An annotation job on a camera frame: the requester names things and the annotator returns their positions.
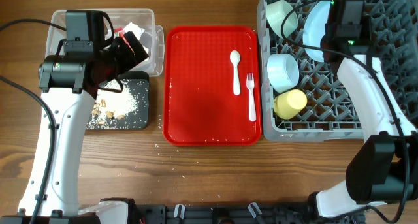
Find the rice and food scraps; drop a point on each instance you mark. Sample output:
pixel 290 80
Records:
pixel 114 103

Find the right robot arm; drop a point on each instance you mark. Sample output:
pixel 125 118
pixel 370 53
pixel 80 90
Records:
pixel 384 170

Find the clear plastic bin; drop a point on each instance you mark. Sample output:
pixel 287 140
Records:
pixel 152 36

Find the red snack wrapper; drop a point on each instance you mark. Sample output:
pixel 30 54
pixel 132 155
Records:
pixel 119 32

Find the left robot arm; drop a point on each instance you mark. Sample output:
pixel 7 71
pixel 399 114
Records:
pixel 69 81

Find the white napkin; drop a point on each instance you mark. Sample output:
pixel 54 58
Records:
pixel 137 31

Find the green bowl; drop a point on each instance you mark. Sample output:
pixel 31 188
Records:
pixel 276 12

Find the white plastic fork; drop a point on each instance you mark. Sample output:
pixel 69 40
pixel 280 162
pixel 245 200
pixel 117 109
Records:
pixel 250 84

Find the black tray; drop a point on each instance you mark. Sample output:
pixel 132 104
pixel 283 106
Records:
pixel 137 100

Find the white plastic spoon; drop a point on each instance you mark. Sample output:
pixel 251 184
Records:
pixel 235 59

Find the light blue bowl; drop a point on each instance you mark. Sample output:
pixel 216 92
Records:
pixel 283 72

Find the grey dishwasher rack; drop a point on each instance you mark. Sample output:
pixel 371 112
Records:
pixel 329 113

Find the yellow cup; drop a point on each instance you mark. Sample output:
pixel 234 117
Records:
pixel 290 103

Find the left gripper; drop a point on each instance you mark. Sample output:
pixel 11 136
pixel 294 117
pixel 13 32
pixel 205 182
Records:
pixel 128 59

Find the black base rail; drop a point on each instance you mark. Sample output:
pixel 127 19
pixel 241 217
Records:
pixel 119 210

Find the light blue plate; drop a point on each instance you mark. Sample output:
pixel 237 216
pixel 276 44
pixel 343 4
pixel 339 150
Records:
pixel 314 27

